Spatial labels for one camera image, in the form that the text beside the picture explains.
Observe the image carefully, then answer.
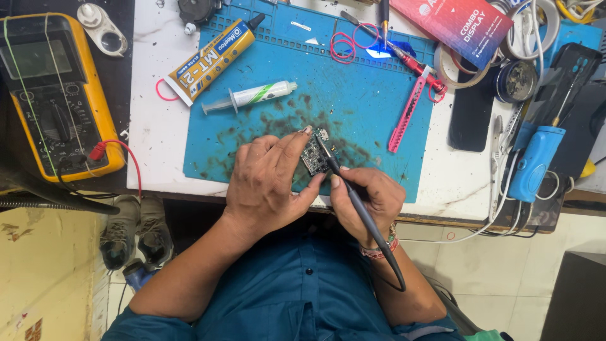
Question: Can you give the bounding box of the person's right hand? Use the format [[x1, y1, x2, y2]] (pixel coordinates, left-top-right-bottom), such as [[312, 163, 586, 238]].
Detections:
[[330, 166, 407, 248]]

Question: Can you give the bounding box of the person's left hand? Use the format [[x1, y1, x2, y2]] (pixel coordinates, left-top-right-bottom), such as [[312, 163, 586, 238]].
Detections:
[[223, 125, 327, 237]]

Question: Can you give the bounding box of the grey soldering iron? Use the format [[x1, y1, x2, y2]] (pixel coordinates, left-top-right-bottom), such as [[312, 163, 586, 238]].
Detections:
[[315, 135, 407, 292]]

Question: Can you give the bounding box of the small green circuit board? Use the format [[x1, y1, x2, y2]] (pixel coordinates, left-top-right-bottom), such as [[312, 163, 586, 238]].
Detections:
[[300, 127, 340, 177]]

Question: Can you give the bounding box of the white flux syringe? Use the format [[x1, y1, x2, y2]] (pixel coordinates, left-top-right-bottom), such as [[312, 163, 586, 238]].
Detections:
[[201, 81, 298, 116]]

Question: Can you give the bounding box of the pink utility knife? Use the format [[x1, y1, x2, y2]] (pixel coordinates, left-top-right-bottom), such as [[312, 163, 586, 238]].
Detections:
[[388, 66, 432, 153]]

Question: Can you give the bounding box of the blue silicone work mat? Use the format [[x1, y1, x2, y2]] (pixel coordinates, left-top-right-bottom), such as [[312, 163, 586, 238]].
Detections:
[[183, 4, 437, 203]]

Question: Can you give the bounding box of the person's blue shirt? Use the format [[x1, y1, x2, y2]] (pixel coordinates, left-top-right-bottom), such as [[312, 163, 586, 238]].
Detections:
[[101, 215, 467, 341]]

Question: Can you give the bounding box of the grey shoe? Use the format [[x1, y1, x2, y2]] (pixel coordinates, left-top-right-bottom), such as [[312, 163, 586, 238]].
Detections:
[[136, 196, 174, 267], [99, 195, 141, 271]]

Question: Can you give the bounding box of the black smartphone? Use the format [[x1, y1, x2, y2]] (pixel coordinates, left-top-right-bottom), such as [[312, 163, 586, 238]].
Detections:
[[448, 71, 496, 153]]

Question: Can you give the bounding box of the yellow glue tube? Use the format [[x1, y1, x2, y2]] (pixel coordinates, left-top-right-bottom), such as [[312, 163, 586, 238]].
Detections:
[[163, 13, 266, 108]]

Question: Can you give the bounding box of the white toothbrush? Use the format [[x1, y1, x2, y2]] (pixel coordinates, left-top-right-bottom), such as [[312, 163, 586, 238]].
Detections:
[[490, 115, 504, 218]]

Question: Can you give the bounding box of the pink rubber band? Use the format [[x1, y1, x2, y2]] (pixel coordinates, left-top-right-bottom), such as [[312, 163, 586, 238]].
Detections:
[[155, 78, 181, 102]]

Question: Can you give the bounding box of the red screwdriver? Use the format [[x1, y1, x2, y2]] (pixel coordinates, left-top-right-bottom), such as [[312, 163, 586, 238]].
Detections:
[[340, 10, 449, 96]]

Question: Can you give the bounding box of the blue plastic pick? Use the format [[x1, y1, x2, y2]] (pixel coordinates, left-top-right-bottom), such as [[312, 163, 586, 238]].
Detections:
[[365, 41, 417, 59]]

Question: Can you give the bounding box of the red probe lead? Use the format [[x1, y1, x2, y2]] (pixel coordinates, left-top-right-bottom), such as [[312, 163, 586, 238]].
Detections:
[[88, 139, 143, 200]]

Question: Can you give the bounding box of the red rubber band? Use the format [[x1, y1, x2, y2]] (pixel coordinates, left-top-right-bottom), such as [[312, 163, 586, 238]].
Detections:
[[352, 23, 381, 50], [330, 32, 357, 65]]

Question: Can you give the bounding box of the clear tape roll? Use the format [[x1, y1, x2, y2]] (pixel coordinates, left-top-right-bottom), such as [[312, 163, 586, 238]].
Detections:
[[433, 43, 493, 90]]

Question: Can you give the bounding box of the blue handheld tool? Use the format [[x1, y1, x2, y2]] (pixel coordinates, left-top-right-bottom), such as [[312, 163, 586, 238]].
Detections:
[[508, 125, 566, 203]]

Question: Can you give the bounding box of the black round device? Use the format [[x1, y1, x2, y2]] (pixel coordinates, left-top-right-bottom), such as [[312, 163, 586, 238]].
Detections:
[[177, 0, 223, 35]]

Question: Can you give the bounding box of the round metal tin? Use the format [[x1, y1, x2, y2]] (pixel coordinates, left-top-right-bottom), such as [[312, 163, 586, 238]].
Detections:
[[494, 60, 539, 104]]

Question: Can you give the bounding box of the red cardboard display box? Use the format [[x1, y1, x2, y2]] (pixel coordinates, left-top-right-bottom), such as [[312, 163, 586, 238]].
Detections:
[[389, 0, 514, 71]]

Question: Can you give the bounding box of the white magnifier loupe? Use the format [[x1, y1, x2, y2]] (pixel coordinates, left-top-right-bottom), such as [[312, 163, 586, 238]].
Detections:
[[77, 3, 128, 58]]

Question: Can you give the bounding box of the black phone back cover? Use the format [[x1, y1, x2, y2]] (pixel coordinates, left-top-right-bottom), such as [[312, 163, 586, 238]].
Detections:
[[523, 43, 603, 126]]

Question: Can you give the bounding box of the yellow digital multimeter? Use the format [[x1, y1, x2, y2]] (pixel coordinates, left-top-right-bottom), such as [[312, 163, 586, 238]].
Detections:
[[0, 13, 126, 183]]

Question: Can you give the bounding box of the white tape roll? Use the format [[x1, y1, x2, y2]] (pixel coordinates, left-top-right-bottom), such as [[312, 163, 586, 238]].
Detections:
[[499, 0, 561, 61]]

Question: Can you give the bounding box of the thread wrist bracelet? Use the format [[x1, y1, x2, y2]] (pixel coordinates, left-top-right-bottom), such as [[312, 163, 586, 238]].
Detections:
[[359, 223, 401, 260]]

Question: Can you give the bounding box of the white cable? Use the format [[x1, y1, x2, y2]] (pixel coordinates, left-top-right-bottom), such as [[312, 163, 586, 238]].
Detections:
[[398, 0, 545, 245]]

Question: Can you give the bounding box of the black flexible hose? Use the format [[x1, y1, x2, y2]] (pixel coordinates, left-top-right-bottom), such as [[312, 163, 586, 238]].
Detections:
[[0, 161, 121, 216]]

